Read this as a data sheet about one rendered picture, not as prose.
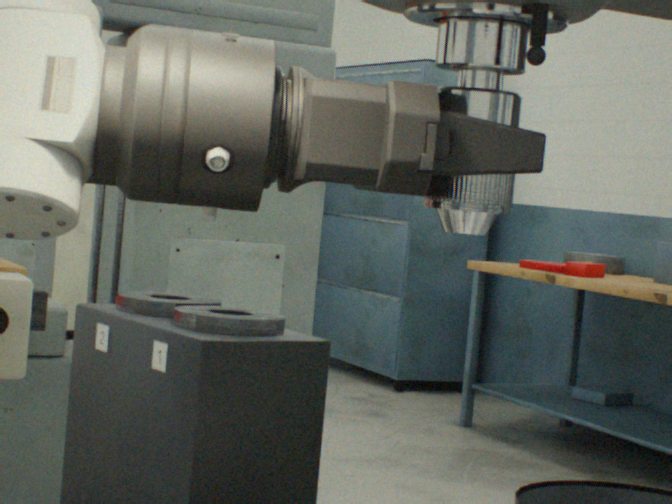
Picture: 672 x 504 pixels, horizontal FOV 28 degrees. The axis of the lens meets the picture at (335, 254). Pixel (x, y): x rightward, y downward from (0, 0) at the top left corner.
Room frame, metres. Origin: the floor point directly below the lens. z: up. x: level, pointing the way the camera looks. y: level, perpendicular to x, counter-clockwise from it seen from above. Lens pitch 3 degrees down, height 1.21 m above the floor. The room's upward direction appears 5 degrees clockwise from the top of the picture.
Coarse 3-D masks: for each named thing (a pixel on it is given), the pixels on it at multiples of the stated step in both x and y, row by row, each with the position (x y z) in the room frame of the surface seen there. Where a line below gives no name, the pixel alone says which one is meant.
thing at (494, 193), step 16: (464, 112) 0.68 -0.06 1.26; (480, 112) 0.68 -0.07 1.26; (496, 112) 0.68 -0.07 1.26; (512, 112) 0.68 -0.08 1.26; (432, 176) 0.69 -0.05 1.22; (448, 176) 0.68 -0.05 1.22; (464, 176) 0.68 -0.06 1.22; (480, 176) 0.68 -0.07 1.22; (496, 176) 0.68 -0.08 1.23; (512, 176) 0.69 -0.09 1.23; (432, 192) 0.69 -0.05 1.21; (448, 192) 0.68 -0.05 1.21; (464, 192) 0.68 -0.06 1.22; (480, 192) 0.68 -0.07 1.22; (496, 192) 0.68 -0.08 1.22; (512, 192) 0.69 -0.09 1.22; (448, 208) 0.68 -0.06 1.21; (464, 208) 0.68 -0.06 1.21; (480, 208) 0.68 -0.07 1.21; (496, 208) 0.68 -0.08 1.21
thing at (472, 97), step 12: (444, 96) 0.68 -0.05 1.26; (456, 96) 0.68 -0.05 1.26; (468, 96) 0.68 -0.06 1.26; (480, 96) 0.68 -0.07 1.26; (492, 96) 0.68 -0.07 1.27; (504, 96) 0.68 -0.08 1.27; (516, 96) 0.69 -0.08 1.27; (492, 108) 0.68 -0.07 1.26; (504, 108) 0.68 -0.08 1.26; (516, 108) 0.69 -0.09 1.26
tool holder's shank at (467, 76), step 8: (464, 72) 0.69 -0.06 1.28; (472, 72) 0.69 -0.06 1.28; (480, 72) 0.69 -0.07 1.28; (488, 72) 0.69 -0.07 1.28; (496, 72) 0.69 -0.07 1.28; (504, 72) 0.69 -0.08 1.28; (464, 80) 0.69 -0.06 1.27; (472, 80) 0.69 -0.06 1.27; (480, 80) 0.69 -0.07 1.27; (488, 80) 0.69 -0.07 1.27; (496, 80) 0.69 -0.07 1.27; (488, 88) 0.69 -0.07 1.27; (496, 88) 0.69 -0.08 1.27
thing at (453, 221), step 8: (440, 216) 0.69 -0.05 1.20; (448, 216) 0.69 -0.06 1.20; (456, 216) 0.69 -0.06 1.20; (464, 216) 0.68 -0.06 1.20; (472, 216) 0.68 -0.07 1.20; (480, 216) 0.68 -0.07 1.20; (488, 216) 0.69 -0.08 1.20; (496, 216) 0.69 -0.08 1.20; (448, 224) 0.69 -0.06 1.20; (456, 224) 0.69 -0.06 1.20; (464, 224) 0.69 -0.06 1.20; (472, 224) 0.69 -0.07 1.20; (480, 224) 0.69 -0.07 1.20; (488, 224) 0.69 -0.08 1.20; (448, 232) 0.69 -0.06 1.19; (456, 232) 0.69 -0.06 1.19; (464, 232) 0.69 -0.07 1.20; (472, 232) 0.69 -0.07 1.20; (480, 232) 0.69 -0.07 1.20
